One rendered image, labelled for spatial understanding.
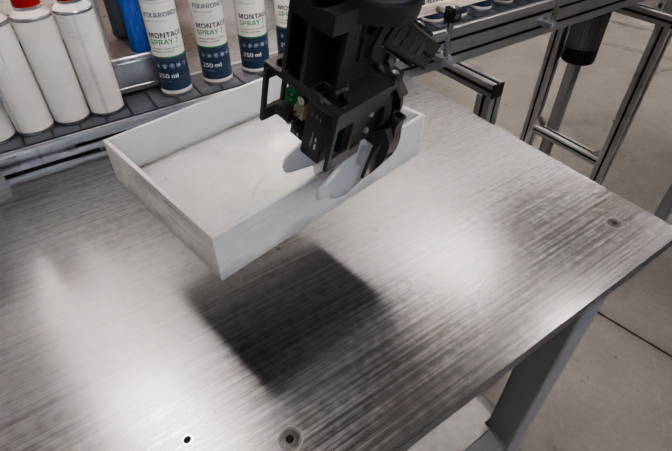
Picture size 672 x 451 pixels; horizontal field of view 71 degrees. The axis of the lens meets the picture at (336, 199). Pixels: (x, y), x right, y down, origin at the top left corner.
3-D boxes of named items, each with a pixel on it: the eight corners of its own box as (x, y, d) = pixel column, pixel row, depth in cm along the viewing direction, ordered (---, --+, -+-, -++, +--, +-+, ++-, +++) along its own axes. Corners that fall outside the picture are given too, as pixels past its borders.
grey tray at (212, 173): (304, 95, 65) (302, 61, 62) (419, 153, 54) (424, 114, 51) (117, 179, 51) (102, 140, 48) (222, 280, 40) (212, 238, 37)
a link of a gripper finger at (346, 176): (295, 218, 43) (307, 143, 36) (338, 188, 46) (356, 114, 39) (320, 239, 42) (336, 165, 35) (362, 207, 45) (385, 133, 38)
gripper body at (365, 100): (256, 123, 36) (267, -34, 27) (331, 85, 41) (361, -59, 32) (326, 182, 34) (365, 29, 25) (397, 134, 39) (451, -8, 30)
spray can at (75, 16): (120, 97, 78) (76, -36, 65) (129, 110, 75) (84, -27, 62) (87, 106, 76) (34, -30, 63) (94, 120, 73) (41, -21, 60)
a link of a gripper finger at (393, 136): (333, 159, 42) (351, 76, 35) (346, 151, 43) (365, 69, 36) (373, 190, 40) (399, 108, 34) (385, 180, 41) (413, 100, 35)
